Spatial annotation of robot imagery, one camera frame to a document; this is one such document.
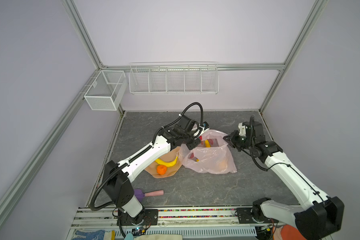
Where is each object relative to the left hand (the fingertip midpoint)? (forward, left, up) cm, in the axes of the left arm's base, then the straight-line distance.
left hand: (197, 138), depth 78 cm
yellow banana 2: (+8, -9, -20) cm, 23 cm away
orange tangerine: (-9, +21, -16) cm, 28 cm away
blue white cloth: (-37, +50, -20) cm, 65 cm away
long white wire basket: (+42, +10, +9) cm, 45 cm away
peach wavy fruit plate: (+3, +16, -24) cm, 29 cm away
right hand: (0, -13, +1) cm, 13 cm away
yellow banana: (-4, +18, -19) cm, 26 cm away
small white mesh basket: (+44, +58, +1) cm, 72 cm away
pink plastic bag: (-11, -6, +1) cm, 13 cm away
